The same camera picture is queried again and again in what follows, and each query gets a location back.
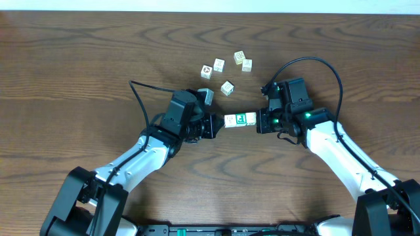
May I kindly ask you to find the wooden block with brown drawing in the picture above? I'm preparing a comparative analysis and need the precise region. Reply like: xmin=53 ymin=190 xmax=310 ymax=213
xmin=224 ymin=114 xmax=237 ymax=128

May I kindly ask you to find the green E letter block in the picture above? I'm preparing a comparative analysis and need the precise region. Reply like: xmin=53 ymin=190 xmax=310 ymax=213
xmin=235 ymin=113 xmax=247 ymax=127

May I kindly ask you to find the green Z letter block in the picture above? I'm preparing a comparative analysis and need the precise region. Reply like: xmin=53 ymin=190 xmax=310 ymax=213
xmin=245 ymin=112 xmax=257 ymax=126

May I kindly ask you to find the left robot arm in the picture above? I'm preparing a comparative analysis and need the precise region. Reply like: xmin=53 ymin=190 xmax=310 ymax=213
xmin=40 ymin=108 xmax=224 ymax=235

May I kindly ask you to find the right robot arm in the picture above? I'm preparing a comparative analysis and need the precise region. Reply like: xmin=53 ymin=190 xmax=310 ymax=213
xmin=221 ymin=98 xmax=419 ymax=235

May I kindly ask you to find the wooden block with red circle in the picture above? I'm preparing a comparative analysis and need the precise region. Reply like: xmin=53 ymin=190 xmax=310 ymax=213
xmin=200 ymin=65 xmax=213 ymax=79

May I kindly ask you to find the plain wooden picture block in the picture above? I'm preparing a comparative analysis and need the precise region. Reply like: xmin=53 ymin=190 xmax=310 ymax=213
xmin=241 ymin=59 xmax=253 ymax=72

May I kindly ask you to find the wooden umbrella picture block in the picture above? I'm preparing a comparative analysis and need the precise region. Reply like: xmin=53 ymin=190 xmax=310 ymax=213
xmin=213 ymin=58 xmax=225 ymax=73

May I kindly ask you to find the yellow edged wooden block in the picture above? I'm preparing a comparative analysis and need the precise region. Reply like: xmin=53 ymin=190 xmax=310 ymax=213
xmin=234 ymin=50 xmax=246 ymax=65

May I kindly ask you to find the wooden block with green ring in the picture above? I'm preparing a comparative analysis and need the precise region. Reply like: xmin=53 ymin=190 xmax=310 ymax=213
xmin=220 ymin=81 xmax=235 ymax=96

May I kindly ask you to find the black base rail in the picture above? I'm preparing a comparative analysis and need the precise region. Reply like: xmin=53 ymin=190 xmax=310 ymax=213
xmin=136 ymin=223 xmax=318 ymax=236

